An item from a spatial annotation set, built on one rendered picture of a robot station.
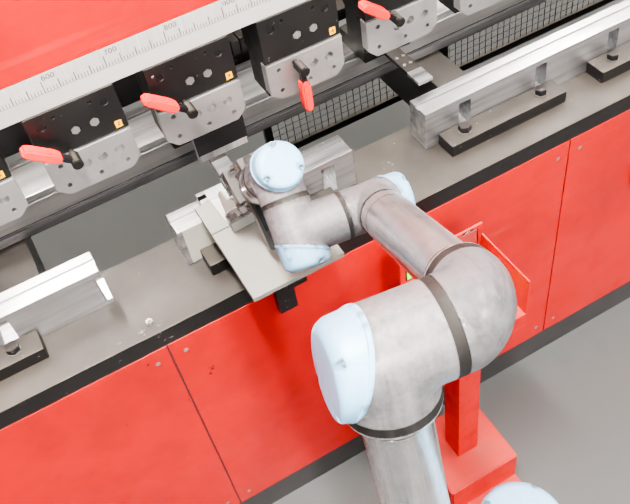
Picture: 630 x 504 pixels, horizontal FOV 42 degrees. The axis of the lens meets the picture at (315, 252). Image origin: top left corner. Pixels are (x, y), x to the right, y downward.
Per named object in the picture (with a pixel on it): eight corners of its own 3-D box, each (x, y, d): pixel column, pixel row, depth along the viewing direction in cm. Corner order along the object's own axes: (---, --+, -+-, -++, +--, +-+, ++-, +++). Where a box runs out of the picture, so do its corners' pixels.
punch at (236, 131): (201, 166, 150) (189, 127, 143) (197, 160, 152) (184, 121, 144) (249, 144, 153) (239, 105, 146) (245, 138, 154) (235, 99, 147)
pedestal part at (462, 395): (458, 457, 209) (459, 338, 169) (444, 439, 213) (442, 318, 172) (477, 445, 211) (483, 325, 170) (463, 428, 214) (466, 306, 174)
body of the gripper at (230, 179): (253, 159, 145) (266, 144, 133) (277, 202, 145) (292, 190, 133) (216, 179, 143) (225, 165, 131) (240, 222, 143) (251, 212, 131)
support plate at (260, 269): (254, 302, 140) (253, 299, 139) (195, 211, 156) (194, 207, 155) (344, 256, 144) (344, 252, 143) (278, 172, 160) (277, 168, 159)
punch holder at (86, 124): (61, 199, 135) (21, 123, 123) (47, 170, 141) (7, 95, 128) (143, 162, 139) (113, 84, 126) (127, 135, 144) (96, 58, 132)
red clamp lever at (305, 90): (308, 115, 145) (300, 70, 137) (297, 103, 147) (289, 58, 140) (316, 111, 145) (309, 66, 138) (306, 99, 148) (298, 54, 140)
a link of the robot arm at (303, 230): (359, 249, 120) (332, 179, 120) (288, 275, 118) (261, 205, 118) (349, 252, 128) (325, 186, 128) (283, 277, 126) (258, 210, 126)
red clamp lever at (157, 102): (147, 98, 126) (200, 111, 133) (138, 85, 129) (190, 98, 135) (143, 108, 127) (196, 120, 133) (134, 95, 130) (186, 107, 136)
